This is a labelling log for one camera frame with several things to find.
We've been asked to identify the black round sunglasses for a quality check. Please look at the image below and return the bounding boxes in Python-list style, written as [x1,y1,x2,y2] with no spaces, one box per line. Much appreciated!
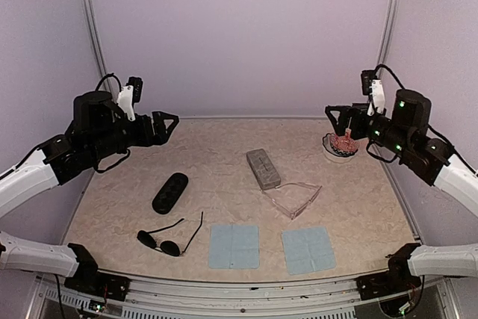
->
[137,211,204,257]

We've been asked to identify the clear frame glasses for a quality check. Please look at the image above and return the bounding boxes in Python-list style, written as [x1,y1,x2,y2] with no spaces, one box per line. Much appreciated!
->
[260,182,322,220]

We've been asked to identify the aluminium corner post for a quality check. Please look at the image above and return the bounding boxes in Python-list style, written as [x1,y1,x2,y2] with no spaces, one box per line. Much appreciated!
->
[377,0,400,64]
[81,0,107,76]

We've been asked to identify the right aluminium corner post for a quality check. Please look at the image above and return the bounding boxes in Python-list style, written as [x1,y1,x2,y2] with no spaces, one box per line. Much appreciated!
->
[377,0,400,64]

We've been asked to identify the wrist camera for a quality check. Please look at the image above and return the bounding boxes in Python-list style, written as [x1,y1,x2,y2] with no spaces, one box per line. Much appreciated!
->
[117,76,143,122]
[361,69,385,117]

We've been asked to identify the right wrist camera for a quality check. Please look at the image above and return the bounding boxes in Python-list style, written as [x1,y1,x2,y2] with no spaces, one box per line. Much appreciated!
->
[361,69,385,117]

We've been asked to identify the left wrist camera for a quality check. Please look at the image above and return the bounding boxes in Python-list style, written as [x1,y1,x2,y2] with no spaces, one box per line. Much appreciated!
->
[117,76,143,122]

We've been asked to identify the red patterned bowl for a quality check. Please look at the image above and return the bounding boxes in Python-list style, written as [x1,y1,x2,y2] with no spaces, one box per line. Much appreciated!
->
[322,132,360,164]

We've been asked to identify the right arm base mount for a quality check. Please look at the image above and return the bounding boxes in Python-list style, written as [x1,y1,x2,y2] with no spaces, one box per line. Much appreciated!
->
[356,243,423,300]

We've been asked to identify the left aluminium corner post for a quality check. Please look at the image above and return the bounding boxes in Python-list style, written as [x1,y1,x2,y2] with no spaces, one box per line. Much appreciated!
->
[81,0,107,76]

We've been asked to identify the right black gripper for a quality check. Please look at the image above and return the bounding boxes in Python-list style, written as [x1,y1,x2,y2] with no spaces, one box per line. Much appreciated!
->
[325,102,412,158]

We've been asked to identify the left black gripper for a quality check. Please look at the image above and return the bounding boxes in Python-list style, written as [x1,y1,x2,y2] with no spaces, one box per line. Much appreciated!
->
[88,110,179,161]

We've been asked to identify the aluminium front rail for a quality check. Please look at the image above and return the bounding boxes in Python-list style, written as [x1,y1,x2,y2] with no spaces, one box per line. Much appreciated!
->
[26,274,463,318]

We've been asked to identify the black oval glasses case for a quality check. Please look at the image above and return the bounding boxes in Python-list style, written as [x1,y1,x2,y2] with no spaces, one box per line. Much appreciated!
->
[152,173,189,214]

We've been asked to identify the blue cleaning cloth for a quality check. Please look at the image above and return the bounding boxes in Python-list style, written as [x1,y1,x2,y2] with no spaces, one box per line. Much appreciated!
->
[208,224,260,270]
[282,226,336,275]

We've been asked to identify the grey glasses case green lining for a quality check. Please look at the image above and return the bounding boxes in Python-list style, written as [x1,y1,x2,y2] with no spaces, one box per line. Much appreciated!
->
[246,149,282,191]

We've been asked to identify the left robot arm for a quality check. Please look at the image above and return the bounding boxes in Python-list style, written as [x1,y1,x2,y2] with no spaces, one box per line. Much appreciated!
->
[1,86,179,293]

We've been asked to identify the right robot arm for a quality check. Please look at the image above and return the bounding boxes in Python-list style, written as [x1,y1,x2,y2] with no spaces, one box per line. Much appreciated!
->
[325,89,477,292]

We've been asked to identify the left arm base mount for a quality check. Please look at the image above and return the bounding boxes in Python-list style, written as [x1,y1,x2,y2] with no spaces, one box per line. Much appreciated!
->
[64,244,131,302]

